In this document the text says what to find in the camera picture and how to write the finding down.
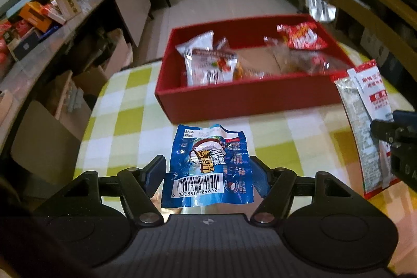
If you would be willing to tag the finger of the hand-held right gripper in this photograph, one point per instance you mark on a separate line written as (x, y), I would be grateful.
(399, 129)

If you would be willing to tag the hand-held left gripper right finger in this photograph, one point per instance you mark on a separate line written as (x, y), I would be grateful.
(259, 175)

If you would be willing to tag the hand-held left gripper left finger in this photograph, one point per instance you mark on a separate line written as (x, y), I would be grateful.
(155, 172)

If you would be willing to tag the white packet with red border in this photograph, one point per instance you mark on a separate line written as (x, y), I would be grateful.
(361, 121)

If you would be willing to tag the blue snack packet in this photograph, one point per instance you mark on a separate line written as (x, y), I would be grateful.
(208, 167)

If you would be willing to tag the red cardboard box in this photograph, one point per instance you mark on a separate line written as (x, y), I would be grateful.
(244, 99)

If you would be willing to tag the white snack packet red print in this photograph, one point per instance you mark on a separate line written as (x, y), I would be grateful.
(211, 66)

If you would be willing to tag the clear packet of brown jerky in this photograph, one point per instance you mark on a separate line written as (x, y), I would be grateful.
(293, 59)

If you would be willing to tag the silver white snack packet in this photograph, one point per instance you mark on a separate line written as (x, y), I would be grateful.
(195, 43)

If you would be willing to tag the waffle packet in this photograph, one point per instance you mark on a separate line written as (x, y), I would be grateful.
(241, 71)

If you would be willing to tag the small cardboard box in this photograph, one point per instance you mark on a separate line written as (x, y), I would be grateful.
(93, 81)

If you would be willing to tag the beige board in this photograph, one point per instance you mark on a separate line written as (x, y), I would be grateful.
(42, 144)

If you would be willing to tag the open cardboard box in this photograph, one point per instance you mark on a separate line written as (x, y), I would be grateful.
(119, 50)

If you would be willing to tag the silver foil bag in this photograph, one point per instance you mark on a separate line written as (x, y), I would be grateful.
(321, 4)

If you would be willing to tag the long dark-topped sideboard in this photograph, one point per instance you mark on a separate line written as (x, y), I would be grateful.
(65, 32)

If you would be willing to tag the cabinet door panel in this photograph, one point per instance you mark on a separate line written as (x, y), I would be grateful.
(132, 4)

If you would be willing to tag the black box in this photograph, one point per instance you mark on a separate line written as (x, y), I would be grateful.
(26, 45)

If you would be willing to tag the white carton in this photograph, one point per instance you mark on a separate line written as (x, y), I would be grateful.
(69, 6)

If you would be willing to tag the orange box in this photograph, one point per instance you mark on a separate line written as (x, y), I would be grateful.
(34, 15)

